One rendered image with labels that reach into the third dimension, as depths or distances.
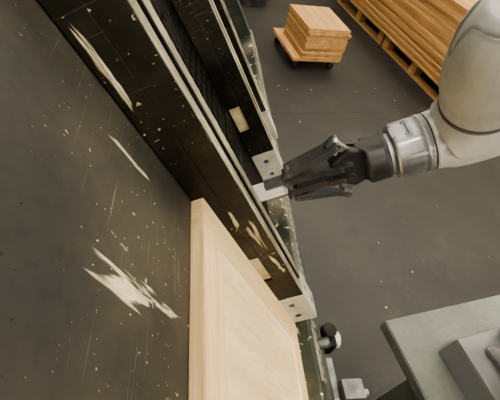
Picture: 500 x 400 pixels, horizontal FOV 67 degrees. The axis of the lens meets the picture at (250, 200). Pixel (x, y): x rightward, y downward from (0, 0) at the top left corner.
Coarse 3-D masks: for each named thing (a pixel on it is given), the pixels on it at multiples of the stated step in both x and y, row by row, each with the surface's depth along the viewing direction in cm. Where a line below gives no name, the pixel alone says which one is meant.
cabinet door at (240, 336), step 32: (192, 224) 50; (192, 256) 47; (224, 256) 53; (192, 288) 44; (224, 288) 50; (256, 288) 65; (192, 320) 41; (224, 320) 46; (256, 320) 60; (288, 320) 81; (192, 352) 39; (224, 352) 43; (256, 352) 55; (288, 352) 74; (192, 384) 37; (224, 384) 40; (256, 384) 51; (288, 384) 67
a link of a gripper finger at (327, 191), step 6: (336, 186) 64; (306, 192) 65; (312, 192) 64; (318, 192) 64; (324, 192) 64; (330, 192) 63; (336, 192) 64; (342, 192) 64; (348, 192) 64; (294, 198) 64; (300, 198) 64; (306, 198) 64; (312, 198) 64
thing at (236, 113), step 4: (236, 108) 96; (232, 112) 97; (236, 112) 97; (240, 112) 97; (232, 116) 98; (236, 116) 98; (240, 116) 98; (236, 120) 99; (240, 120) 99; (244, 120) 99; (236, 124) 100; (240, 124) 100; (244, 124) 100; (240, 128) 101; (244, 128) 101; (248, 128) 101; (240, 132) 102
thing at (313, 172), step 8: (312, 168) 60; (320, 168) 60; (328, 168) 59; (336, 168) 59; (344, 168) 58; (352, 168) 58; (296, 176) 61; (304, 176) 60; (312, 176) 60; (320, 176) 60; (328, 176) 60; (288, 184) 61
